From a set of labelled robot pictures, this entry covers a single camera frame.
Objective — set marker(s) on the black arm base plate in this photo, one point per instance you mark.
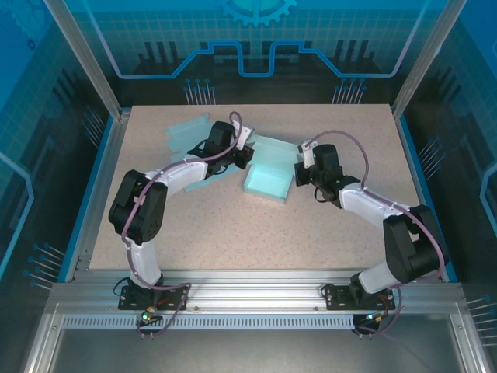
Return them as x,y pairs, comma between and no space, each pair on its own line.
126,304
338,297

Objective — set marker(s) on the aluminium frame post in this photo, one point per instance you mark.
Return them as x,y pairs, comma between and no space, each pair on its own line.
93,66
424,58

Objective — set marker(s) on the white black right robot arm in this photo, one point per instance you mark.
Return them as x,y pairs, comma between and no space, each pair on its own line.
369,206

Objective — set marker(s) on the small green LED board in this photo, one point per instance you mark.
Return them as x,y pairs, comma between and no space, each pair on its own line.
373,318
149,315

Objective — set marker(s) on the aluminium frame beam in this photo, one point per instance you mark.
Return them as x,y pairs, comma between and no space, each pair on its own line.
42,342
470,342

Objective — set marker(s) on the blue table side strip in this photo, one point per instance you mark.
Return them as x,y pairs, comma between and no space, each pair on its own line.
102,155
411,155

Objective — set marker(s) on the grey metal bottom plate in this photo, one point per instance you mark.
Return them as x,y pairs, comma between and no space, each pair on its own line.
252,353

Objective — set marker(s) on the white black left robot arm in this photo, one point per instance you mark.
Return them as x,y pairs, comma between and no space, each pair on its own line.
182,173

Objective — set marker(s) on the wide aluminium frame rail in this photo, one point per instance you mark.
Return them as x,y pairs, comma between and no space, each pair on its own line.
252,291

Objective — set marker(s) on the light blue paper box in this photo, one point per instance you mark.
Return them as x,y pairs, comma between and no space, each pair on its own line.
268,180
182,134

